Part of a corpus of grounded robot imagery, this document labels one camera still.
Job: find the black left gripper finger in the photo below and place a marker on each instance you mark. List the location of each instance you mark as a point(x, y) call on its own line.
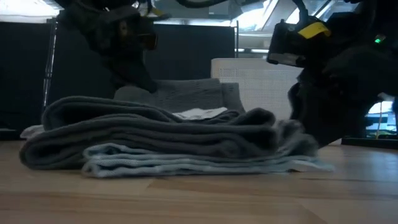
point(133, 74)

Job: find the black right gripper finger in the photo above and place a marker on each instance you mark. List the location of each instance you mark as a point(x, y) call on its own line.
point(335, 118)
point(297, 102)

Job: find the dark grey terry towel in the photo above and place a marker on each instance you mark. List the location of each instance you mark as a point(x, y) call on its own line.
point(140, 133)

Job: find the white towel with red checks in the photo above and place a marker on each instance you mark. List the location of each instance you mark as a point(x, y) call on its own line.
point(31, 131)

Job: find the white plastic basket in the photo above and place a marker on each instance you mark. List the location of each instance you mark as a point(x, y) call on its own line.
point(261, 90)

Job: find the black white striped object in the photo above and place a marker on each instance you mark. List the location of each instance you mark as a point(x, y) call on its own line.
point(377, 121)

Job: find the long LED light bar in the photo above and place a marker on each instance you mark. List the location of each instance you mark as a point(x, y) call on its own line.
point(252, 50)

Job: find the black folding partition screen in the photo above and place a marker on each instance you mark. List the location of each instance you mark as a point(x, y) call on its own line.
point(25, 77)

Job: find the black metal table frame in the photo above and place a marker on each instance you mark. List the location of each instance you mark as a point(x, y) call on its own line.
point(370, 143)

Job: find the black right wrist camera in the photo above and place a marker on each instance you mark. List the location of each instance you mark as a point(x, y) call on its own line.
point(289, 43)

